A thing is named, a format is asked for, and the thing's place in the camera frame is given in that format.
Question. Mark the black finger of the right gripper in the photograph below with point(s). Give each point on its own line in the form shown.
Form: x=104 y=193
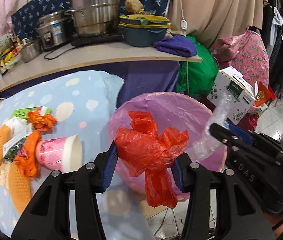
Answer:
x=259 y=167

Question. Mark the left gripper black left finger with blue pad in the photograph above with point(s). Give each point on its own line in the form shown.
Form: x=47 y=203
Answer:
x=47 y=216

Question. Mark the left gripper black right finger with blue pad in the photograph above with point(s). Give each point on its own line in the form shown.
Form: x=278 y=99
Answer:
x=237 y=212

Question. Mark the orange wrapper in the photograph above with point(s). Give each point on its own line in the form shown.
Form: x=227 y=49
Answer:
x=25 y=160
x=42 y=123

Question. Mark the pink paper cup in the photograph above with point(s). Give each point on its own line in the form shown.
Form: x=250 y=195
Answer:
x=63 y=154

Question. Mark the green white small carton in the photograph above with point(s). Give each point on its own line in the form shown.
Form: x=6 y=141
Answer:
x=11 y=148

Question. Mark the white tissue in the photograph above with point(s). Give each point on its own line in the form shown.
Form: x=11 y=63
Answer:
x=15 y=125

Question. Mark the bright green long box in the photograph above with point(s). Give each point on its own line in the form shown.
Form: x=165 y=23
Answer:
x=23 y=113

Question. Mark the red plastic bag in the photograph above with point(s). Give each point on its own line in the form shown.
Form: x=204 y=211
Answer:
x=143 y=151

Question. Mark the pink lined trash bin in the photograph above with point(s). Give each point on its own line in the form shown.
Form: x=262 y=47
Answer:
x=168 y=109

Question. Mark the red orange paper packet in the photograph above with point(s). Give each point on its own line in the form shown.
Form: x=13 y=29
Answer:
x=264 y=94

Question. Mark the white floral cardboard box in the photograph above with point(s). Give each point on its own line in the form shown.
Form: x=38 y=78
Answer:
x=231 y=81

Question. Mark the green plastic bag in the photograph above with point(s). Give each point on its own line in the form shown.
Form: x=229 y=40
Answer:
x=196 y=79

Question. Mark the pink floral fabric bundle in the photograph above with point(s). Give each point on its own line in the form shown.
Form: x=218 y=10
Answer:
x=247 y=54

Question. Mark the light blue spotted tablecloth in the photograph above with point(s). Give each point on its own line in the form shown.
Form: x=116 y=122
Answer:
x=82 y=103

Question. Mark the purple folded cloth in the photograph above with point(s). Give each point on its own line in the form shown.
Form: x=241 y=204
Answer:
x=177 y=45

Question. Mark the dark soy sauce bottle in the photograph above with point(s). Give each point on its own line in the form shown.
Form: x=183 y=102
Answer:
x=3 y=69

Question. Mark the beige curtain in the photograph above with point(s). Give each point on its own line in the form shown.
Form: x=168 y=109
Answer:
x=209 y=20

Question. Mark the small steel lidded pot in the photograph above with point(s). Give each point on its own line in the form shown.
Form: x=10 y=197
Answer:
x=31 y=50

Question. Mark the black induction cooktop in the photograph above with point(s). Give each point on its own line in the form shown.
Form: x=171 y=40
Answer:
x=87 y=41

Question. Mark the dark teal basin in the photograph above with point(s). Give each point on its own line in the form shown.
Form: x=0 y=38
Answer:
x=142 y=37

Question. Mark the steel rice cooker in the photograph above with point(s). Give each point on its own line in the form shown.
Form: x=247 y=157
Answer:
x=55 y=29

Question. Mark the yellow green stacked trays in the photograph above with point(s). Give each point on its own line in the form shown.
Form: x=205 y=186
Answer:
x=144 y=21

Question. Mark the navy patterned cloth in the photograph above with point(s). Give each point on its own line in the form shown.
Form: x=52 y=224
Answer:
x=26 y=20

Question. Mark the brown loofah sponge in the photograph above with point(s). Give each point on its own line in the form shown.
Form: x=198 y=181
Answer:
x=133 y=6

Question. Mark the large steel steamer pot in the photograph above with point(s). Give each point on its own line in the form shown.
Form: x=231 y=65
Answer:
x=95 y=17

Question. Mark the white cord switch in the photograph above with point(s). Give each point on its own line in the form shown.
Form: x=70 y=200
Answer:
x=184 y=24

